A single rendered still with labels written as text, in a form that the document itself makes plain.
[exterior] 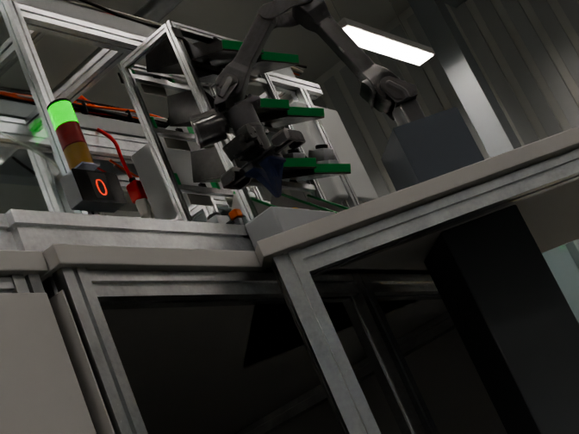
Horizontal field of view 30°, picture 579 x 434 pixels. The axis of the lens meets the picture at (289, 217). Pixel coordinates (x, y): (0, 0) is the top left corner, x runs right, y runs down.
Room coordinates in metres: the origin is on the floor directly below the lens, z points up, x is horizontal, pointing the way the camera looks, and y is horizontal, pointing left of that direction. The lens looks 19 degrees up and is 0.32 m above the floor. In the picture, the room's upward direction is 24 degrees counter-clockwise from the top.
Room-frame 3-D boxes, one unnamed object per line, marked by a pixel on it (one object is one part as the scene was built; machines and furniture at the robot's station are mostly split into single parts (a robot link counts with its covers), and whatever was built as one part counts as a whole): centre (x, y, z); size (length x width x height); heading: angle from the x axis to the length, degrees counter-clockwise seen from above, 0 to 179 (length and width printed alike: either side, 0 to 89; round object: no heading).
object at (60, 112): (1.97, 0.34, 1.38); 0.05 x 0.05 x 0.05
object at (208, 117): (1.97, 0.05, 1.25); 0.12 x 0.08 x 0.11; 99
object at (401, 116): (2.03, -0.30, 1.09); 0.07 x 0.07 x 0.06; 14
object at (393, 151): (2.03, -0.30, 0.96); 0.14 x 0.14 x 0.20; 14
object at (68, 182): (1.97, 0.34, 1.29); 0.12 x 0.05 x 0.25; 150
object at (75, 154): (1.97, 0.34, 1.28); 0.05 x 0.05 x 0.05
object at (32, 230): (1.76, 0.15, 0.91); 0.89 x 0.06 x 0.11; 150
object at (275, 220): (1.89, 0.00, 0.93); 0.21 x 0.07 x 0.06; 150
